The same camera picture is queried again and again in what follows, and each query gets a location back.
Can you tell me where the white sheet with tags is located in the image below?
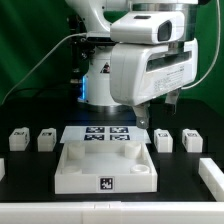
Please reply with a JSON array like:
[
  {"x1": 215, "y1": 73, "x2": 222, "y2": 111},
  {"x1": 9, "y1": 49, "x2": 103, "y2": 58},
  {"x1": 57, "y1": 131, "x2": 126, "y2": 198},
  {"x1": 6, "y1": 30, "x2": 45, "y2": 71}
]
[{"x1": 60, "y1": 126, "x2": 151, "y2": 144}]

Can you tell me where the white cable left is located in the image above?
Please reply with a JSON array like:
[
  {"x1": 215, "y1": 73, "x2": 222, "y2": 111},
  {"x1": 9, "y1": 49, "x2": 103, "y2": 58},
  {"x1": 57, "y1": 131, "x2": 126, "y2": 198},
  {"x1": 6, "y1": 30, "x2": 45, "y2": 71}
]
[{"x1": 1, "y1": 32, "x2": 88, "y2": 106}]

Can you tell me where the white right fence block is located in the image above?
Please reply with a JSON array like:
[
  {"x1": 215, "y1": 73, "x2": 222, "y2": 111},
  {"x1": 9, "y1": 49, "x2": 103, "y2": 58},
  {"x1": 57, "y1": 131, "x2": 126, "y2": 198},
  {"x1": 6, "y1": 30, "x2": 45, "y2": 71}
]
[{"x1": 198, "y1": 158, "x2": 224, "y2": 202}]

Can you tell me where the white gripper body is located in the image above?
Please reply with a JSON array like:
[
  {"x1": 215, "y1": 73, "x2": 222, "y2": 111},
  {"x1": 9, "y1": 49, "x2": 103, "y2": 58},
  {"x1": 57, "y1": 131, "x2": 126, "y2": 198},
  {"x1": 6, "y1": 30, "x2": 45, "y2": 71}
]
[{"x1": 110, "y1": 39, "x2": 198, "y2": 106}]

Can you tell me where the white fence block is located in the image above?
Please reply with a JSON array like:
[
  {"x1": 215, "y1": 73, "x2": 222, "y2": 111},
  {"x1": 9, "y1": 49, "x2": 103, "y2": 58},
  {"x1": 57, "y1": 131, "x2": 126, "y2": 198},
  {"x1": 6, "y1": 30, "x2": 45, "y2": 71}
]
[
  {"x1": 198, "y1": 158, "x2": 224, "y2": 202},
  {"x1": 0, "y1": 158, "x2": 5, "y2": 181}
]

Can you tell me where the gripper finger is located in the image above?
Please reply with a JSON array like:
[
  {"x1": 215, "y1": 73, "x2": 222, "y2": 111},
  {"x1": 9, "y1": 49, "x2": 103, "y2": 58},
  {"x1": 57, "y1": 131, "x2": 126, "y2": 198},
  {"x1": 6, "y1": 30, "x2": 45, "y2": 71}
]
[
  {"x1": 165, "y1": 88, "x2": 181, "y2": 115},
  {"x1": 133, "y1": 103, "x2": 149, "y2": 129}
]

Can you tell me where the white square table top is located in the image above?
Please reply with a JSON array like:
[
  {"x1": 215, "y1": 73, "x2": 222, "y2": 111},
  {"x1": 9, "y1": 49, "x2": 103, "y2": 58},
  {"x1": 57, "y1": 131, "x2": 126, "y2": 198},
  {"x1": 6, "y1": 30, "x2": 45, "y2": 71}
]
[{"x1": 55, "y1": 140, "x2": 158, "y2": 194}]

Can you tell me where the white cable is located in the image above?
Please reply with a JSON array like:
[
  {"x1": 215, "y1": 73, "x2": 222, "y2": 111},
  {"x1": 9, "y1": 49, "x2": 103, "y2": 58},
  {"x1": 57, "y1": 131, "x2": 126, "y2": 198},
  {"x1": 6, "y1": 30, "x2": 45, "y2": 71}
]
[
  {"x1": 1, "y1": 32, "x2": 88, "y2": 106},
  {"x1": 182, "y1": 0, "x2": 222, "y2": 90}
]

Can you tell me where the white cable right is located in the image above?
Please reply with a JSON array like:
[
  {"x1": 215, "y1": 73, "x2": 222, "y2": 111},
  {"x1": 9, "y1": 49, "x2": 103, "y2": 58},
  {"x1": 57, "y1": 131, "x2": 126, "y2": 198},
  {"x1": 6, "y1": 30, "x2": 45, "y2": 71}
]
[{"x1": 182, "y1": 0, "x2": 222, "y2": 90}]

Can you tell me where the white left fence block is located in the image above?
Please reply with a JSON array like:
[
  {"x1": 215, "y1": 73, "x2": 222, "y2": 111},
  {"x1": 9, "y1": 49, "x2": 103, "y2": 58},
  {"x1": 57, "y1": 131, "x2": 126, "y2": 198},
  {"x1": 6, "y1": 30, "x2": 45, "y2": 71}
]
[{"x1": 0, "y1": 158, "x2": 5, "y2": 181}]

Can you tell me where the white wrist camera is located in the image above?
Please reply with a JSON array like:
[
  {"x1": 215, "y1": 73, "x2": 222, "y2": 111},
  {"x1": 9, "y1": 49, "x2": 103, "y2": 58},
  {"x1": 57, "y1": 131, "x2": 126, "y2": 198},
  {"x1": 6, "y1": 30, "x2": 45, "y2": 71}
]
[{"x1": 110, "y1": 11, "x2": 185, "y2": 45}]

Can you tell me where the white front fence wall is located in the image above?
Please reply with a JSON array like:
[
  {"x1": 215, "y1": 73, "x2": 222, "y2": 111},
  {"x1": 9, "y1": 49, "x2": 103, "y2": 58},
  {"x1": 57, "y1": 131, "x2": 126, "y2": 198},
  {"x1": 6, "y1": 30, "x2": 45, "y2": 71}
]
[{"x1": 0, "y1": 202, "x2": 224, "y2": 224}]

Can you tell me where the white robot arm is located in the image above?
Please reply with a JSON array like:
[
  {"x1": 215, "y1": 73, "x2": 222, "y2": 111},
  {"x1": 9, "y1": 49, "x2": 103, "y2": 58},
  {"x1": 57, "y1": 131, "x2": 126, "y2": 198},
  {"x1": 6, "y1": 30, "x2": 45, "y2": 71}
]
[{"x1": 65, "y1": 0, "x2": 218, "y2": 129}]

